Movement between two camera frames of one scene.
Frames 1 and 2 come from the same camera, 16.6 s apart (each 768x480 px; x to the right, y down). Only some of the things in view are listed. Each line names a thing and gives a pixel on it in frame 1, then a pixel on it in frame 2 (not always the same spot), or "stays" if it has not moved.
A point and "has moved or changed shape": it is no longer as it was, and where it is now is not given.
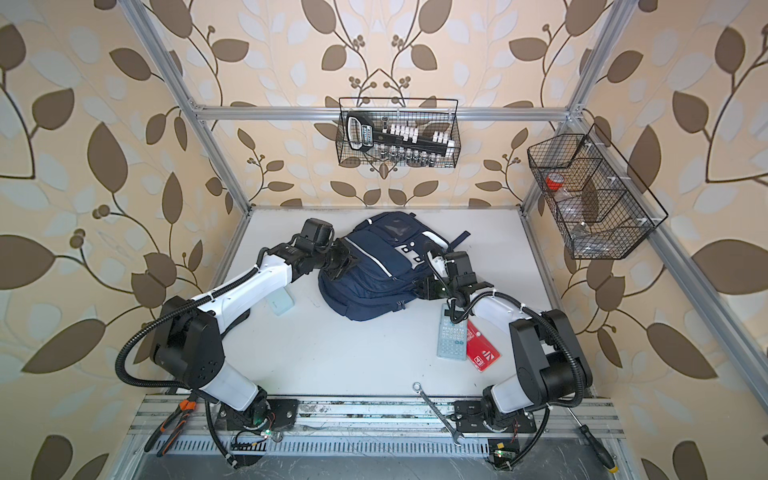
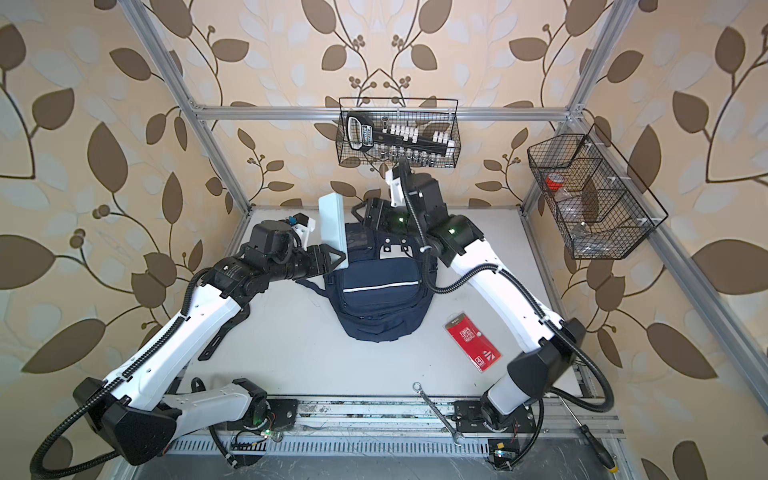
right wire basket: (601, 204) stays
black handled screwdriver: (604, 457) stays
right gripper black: (428, 290) → (375, 213)
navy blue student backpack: (391, 262) has moved or changed shape
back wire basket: (398, 132) stays
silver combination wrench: (416, 386) stays
